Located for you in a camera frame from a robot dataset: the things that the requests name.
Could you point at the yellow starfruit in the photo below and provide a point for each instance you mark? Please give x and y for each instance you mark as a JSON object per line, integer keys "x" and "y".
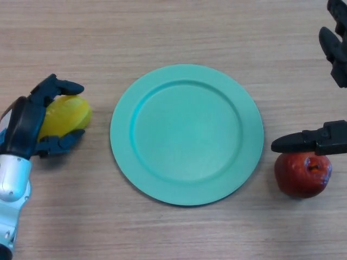
{"x": 67, "y": 116}

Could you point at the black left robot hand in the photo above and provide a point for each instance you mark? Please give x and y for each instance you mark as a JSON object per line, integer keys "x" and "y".
{"x": 24, "y": 127}

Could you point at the red apple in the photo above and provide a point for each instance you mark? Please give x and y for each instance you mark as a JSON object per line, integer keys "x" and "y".
{"x": 298, "y": 174}

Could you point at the green round plate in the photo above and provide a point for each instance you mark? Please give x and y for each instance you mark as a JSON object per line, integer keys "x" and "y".
{"x": 187, "y": 135}

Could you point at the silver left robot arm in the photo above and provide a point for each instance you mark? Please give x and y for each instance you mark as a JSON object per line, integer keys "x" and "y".
{"x": 12, "y": 184}

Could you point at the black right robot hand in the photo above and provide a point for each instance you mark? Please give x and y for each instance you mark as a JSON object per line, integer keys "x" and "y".
{"x": 332, "y": 139}

